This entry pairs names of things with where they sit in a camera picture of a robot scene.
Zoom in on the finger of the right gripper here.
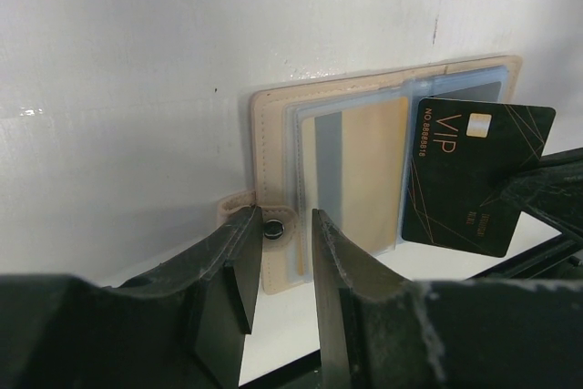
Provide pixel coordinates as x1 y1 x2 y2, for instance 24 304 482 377
491 148 582 243

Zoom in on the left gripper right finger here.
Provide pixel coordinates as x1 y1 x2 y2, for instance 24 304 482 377
312 209 406 388

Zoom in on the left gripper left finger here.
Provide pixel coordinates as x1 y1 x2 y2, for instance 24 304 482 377
114 205 263 388

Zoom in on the beige card holder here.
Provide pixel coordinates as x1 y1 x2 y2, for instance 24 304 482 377
217 55 522 294

